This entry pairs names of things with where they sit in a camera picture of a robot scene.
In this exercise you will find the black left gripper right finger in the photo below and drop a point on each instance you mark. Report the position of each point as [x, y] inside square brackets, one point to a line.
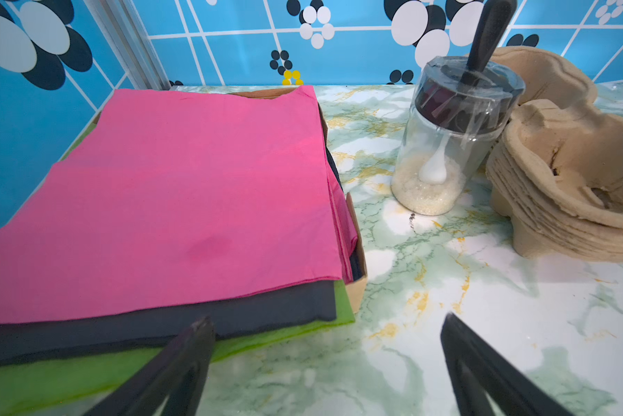
[481, 377]

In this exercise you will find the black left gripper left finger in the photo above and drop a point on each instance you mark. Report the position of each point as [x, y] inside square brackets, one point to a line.
[172, 381]

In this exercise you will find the pink paper napkin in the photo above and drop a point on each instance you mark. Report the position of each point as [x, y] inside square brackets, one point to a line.
[177, 198]

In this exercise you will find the dark grey paper napkin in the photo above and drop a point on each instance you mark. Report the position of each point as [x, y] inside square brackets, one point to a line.
[284, 312]

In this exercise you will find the glass sugar jar black lid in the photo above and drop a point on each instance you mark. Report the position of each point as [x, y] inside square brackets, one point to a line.
[462, 101]

